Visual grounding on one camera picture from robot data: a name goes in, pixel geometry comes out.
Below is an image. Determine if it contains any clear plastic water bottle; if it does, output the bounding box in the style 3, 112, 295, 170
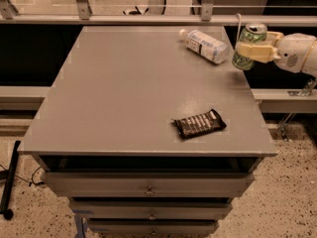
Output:
179, 29, 230, 64

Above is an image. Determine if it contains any grey drawer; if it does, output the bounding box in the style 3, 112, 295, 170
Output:
42, 173, 254, 198
87, 219, 218, 234
69, 200, 232, 220

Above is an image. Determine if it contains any black snack bar wrapper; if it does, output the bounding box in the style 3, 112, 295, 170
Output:
174, 109, 227, 139

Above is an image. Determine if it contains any white cable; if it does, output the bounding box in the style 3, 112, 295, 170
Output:
233, 12, 243, 48

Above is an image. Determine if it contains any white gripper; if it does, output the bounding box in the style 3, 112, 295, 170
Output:
235, 31, 317, 73

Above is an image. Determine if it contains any top grey drawer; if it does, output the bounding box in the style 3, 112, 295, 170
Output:
42, 173, 254, 198

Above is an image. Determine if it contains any grey drawer cabinet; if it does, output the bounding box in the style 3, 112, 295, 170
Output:
18, 25, 278, 238

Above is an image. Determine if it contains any black floor cable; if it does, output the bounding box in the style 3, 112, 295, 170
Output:
0, 164, 46, 187

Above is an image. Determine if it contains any bottom grey drawer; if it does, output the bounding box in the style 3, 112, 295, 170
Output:
87, 219, 218, 234

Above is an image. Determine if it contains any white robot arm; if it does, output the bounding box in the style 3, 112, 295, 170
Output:
235, 32, 317, 77

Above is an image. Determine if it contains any metal railing frame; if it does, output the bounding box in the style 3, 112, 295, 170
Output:
0, 0, 317, 27

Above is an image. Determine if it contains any green soda can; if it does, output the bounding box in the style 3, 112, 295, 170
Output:
232, 23, 267, 70

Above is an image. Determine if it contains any black pole stand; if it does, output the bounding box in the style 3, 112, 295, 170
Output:
0, 141, 21, 220

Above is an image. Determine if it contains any middle grey drawer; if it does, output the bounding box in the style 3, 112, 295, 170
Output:
69, 200, 232, 220

